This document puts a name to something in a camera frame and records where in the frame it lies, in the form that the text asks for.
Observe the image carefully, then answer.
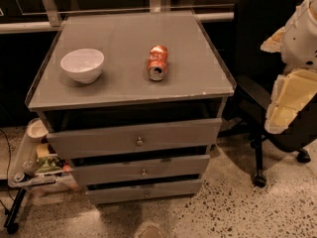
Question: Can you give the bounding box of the grey middle drawer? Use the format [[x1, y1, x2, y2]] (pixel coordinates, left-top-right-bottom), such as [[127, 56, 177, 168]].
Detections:
[[71, 155, 210, 185]]

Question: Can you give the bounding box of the grey top drawer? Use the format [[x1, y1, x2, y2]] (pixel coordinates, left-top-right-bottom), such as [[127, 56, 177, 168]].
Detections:
[[48, 118, 222, 159]]

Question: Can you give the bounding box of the green snack bag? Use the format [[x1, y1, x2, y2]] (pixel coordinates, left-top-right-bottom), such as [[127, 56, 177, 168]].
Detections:
[[36, 156, 63, 174]]

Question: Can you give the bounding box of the grey bottom drawer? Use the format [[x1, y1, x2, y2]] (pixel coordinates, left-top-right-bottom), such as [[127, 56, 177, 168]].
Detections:
[[86, 179, 202, 204]]

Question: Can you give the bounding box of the black office chair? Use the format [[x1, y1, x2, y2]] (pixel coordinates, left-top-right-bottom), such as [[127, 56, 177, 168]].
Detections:
[[223, 0, 317, 187]]

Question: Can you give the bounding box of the black stand leg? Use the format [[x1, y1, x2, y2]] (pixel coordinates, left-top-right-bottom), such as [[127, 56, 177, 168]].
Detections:
[[4, 188, 26, 234]]

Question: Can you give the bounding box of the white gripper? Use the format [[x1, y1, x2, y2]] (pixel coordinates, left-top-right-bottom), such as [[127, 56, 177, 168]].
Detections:
[[261, 0, 317, 134]]

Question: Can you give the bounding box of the grey drawer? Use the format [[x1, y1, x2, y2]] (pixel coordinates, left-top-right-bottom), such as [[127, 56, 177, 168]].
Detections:
[[86, 179, 202, 204], [71, 155, 210, 185], [48, 118, 222, 159]]

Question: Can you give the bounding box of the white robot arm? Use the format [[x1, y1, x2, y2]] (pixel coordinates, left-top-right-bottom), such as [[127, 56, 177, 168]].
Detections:
[[261, 0, 317, 134]]

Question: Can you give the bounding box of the white ceramic bowl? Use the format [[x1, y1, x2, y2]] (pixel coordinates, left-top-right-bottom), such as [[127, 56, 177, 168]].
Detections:
[[60, 49, 105, 83]]

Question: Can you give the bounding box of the small white bowl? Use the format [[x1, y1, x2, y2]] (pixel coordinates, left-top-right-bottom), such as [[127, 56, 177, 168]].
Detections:
[[26, 118, 49, 142]]

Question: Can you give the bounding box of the grey drawer cabinet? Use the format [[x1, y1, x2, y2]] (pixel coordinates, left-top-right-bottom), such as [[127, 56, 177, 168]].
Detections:
[[26, 13, 235, 192]]

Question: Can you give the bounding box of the crushed orange soda can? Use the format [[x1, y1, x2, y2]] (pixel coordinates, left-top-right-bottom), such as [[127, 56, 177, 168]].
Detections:
[[147, 45, 168, 81]]

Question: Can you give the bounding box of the black cable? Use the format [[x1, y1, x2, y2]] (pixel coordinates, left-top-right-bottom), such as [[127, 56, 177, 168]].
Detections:
[[0, 128, 13, 216]]

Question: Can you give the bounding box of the metal railing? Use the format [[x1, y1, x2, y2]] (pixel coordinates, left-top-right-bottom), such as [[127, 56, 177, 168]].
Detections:
[[0, 0, 234, 34]]

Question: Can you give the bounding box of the small can in bin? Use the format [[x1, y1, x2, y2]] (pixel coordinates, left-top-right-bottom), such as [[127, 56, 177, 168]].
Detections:
[[14, 172, 27, 182]]

